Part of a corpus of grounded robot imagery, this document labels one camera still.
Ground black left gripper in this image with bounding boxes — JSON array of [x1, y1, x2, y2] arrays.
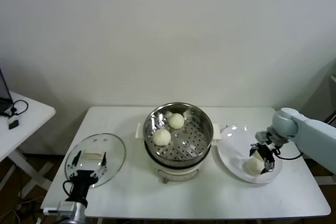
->
[[67, 150, 108, 201]]

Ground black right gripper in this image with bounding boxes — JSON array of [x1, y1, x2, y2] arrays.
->
[[248, 142, 276, 175]]

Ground white steamed baozi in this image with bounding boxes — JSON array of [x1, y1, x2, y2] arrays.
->
[[153, 129, 172, 146], [167, 113, 185, 130], [249, 152, 265, 163], [245, 158, 265, 176]]

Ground round glass pot lid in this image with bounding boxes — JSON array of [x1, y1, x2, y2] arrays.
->
[[65, 133, 127, 189]]

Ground white round plate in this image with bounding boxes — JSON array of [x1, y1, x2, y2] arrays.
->
[[216, 124, 284, 184]]

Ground white folding side table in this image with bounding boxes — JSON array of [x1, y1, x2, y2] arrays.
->
[[0, 90, 57, 201]]

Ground white electric cooker base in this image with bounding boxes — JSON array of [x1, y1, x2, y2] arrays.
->
[[144, 144, 212, 184]]

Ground black laptop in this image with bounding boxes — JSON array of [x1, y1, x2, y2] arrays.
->
[[0, 66, 13, 117]]

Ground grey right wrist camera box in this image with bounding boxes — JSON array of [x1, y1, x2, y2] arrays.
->
[[256, 130, 271, 144]]

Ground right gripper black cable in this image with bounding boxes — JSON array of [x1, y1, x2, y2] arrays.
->
[[272, 145, 302, 160]]

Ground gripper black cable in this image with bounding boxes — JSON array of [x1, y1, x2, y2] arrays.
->
[[62, 180, 75, 199], [272, 145, 302, 160]]

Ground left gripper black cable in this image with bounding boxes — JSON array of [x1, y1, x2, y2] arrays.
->
[[62, 180, 75, 199]]

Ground white furniture frame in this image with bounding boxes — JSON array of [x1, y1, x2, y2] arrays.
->
[[313, 73, 336, 186]]

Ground white floor cable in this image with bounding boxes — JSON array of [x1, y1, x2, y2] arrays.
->
[[15, 195, 43, 224]]

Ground steel steamer basket white handles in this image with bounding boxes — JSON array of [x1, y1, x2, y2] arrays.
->
[[135, 102, 223, 164]]

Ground thin black looped cable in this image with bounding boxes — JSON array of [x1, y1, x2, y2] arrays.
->
[[5, 100, 29, 118]]

